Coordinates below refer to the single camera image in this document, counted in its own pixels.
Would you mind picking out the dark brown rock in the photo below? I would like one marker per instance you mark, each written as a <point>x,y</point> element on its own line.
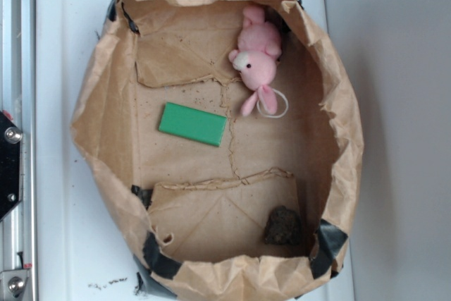
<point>283,227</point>

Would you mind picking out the green rectangular block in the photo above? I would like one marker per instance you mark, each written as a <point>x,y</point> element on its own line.
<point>192,124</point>

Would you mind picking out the silver corner bracket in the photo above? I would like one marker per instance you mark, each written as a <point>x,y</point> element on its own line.
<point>15,285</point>

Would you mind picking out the brown paper bag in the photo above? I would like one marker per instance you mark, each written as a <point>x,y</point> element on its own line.
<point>214,205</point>

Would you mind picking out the aluminium frame rail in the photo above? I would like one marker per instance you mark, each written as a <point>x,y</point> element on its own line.
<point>18,229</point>

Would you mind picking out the white plastic tray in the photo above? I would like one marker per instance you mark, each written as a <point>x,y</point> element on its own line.
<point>82,253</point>

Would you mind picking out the pink plush bunny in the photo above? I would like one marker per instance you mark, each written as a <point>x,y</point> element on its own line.
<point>256,60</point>

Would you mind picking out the black metal bracket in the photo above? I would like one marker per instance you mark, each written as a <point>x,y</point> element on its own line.
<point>11,165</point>

